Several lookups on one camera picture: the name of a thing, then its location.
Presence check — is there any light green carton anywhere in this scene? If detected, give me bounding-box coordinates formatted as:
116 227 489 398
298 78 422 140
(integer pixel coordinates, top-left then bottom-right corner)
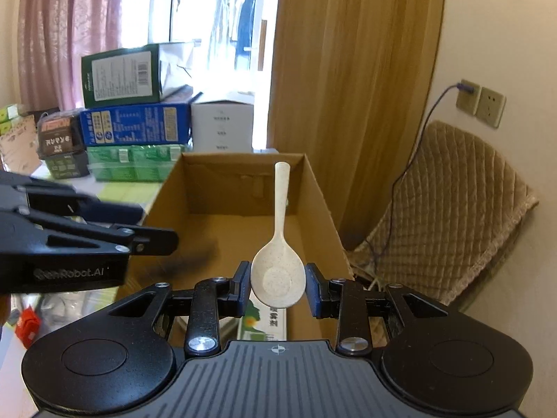
87 145 190 183

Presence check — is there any dark green carton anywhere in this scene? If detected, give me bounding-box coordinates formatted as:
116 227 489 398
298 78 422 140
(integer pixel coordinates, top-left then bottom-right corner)
81 42 192 109

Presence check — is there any blue carton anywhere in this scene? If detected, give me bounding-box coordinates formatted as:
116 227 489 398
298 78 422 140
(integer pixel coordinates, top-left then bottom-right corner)
79 86 201 146

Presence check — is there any red candy packet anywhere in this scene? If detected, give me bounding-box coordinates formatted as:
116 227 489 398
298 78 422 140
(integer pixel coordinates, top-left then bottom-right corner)
15 307 41 349

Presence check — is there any quilted brown chair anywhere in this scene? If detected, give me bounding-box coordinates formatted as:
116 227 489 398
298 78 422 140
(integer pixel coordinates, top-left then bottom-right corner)
347 121 538 310

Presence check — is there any purple power cable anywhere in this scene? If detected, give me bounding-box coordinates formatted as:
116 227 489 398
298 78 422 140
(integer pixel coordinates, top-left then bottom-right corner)
368 81 477 291

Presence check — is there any clear bag of metal hooks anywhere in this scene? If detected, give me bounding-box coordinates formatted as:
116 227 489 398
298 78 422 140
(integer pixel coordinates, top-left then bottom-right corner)
38 288 117 336

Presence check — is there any pink curtain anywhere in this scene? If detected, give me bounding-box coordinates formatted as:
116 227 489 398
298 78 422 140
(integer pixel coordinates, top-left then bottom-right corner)
17 0 122 111

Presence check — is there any beige wall socket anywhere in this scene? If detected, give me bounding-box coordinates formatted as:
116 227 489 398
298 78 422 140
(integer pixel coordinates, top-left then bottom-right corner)
476 87 506 129
456 79 481 116

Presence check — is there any brown paper bag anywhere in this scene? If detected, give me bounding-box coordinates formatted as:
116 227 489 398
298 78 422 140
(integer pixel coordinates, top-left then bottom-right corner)
1 116 41 176

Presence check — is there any brown cardboard box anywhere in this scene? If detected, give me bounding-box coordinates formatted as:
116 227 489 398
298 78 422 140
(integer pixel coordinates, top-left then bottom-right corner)
114 151 354 348

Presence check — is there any white plastic spoon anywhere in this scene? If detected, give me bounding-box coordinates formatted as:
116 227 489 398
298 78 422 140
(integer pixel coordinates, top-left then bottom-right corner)
250 161 306 309

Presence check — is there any white carton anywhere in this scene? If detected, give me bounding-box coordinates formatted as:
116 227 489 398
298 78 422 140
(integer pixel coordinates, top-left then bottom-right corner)
191 93 254 153

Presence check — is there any white ointment box with plant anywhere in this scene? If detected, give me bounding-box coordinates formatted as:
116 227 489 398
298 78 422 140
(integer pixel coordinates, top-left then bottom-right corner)
237 293 287 342

